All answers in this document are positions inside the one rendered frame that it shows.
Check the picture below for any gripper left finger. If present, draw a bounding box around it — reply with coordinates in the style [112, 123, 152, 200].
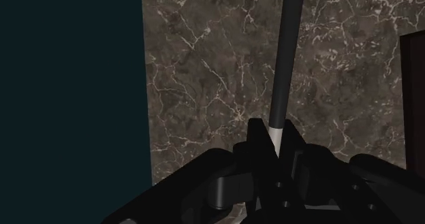
[101, 117, 295, 224]

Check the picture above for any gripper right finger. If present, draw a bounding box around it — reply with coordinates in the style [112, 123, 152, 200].
[278, 118, 425, 224]

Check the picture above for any dark grey pen white tip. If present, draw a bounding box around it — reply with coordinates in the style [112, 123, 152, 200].
[268, 0, 306, 159]

